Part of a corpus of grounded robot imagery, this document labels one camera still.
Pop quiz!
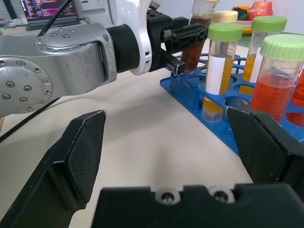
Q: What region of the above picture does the orange green black object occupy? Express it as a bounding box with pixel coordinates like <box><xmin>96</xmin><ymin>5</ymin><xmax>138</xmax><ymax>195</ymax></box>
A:
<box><xmin>231</xmin><ymin>6</ymin><xmax>250</xmax><ymax>21</ymax></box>

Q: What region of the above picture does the red liquid test tube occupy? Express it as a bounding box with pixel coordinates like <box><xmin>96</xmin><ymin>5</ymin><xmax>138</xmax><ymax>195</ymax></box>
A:
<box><xmin>291</xmin><ymin>70</ymin><xmax>304</xmax><ymax>107</ymax></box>

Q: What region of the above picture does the brown liquid test tube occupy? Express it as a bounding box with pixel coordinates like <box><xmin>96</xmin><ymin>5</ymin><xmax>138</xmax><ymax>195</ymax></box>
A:
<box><xmin>180</xmin><ymin>0</ymin><xmax>220</xmax><ymax>72</ymax></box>

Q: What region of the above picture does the green cap red liquid tube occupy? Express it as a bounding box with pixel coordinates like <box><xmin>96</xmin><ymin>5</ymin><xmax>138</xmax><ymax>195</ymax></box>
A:
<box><xmin>249</xmin><ymin>35</ymin><xmax>304</xmax><ymax>123</ymax></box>

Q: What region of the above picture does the open laptop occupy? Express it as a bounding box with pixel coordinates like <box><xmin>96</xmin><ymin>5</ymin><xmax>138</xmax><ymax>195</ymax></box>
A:
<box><xmin>19</xmin><ymin>0</ymin><xmax>81</xmax><ymax>31</ymax></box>

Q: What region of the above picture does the blue test tube rack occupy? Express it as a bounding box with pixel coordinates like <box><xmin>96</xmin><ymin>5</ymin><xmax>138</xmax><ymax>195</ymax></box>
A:
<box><xmin>159</xmin><ymin>53</ymin><xmax>304</xmax><ymax>155</ymax></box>

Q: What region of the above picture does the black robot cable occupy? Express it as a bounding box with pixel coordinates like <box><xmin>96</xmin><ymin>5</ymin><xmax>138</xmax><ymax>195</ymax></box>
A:
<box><xmin>0</xmin><ymin>97</ymin><xmax>60</xmax><ymax>143</ymax></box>
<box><xmin>37</xmin><ymin>0</ymin><xmax>73</xmax><ymax>38</ymax></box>

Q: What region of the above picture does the green cap yellow liquid tube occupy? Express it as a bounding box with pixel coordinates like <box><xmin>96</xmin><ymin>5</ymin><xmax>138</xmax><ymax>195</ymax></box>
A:
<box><xmin>201</xmin><ymin>23</ymin><xmax>244</xmax><ymax>123</ymax></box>
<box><xmin>238</xmin><ymin>16</ymin><xmax>288</xmax><ymax>95</ymax></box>

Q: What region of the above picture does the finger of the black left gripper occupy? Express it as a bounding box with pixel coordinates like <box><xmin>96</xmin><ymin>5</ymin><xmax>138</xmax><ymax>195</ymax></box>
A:
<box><xmin>171</xmin><ymin>23</ymin><xmax>209</xmax><ymax>54</ymax></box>
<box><xmin>172</xmin><ymin>17</ymin><xmax>190</xmax><ymax>29</ymax></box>

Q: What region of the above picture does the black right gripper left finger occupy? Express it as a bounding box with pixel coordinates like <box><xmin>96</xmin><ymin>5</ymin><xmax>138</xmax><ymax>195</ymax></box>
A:
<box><xmin>0</xmin><ymin>110</ymin><xmax>107</xmax><ymax>228</ymax></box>

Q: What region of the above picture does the red crumpled object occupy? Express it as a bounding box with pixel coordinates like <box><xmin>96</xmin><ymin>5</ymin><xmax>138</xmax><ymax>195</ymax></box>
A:
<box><xmin>247</xmin><ymin>0</ymin><xmax>273</xmax><ymax>22</ymax></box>

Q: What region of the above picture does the cream cap test tube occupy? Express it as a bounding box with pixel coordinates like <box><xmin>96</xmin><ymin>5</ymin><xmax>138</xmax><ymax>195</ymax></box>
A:
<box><xmin>212</xmin><ymin>10</ymin><xmax>238</xmax><ymax>26</ymax></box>

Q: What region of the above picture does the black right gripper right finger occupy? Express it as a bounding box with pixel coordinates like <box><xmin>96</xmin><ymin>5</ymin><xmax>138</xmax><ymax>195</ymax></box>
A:
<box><xmin>227</xmin><ymin>106</ymin><xmax>304</xmax><ymax>202</ymax></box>

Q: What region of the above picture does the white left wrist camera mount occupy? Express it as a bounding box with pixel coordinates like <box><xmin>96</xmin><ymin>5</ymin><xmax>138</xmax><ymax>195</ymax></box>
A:
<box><xmin>72</xmin><ymin>0</ymin><xmax>162</xmax><ymax>76</ymax></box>

